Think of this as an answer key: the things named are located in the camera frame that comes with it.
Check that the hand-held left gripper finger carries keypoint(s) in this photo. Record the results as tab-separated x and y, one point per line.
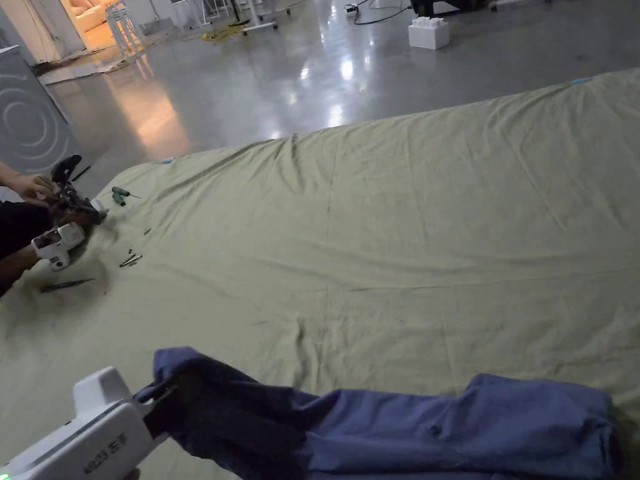
159	390

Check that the person's left hand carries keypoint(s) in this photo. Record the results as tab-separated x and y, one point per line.
132	474

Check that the white foam block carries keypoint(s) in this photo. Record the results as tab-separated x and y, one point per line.
428	34

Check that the small black screws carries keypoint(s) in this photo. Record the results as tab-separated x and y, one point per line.
131	260

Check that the dark blue shirt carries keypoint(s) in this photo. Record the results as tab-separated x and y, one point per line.
400	430

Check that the black tweezers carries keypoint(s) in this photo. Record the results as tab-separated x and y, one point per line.
65	285

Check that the spare hand-held gripper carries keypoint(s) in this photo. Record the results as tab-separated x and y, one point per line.
65	220

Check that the grey washing machine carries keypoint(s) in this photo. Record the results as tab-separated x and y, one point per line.
30	120

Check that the bed with pale green sheet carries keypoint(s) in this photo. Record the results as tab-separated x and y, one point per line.
380	240

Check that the flat brown cardboard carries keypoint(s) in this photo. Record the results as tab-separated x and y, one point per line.
75	67

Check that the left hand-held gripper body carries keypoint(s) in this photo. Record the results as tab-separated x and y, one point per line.
100	425

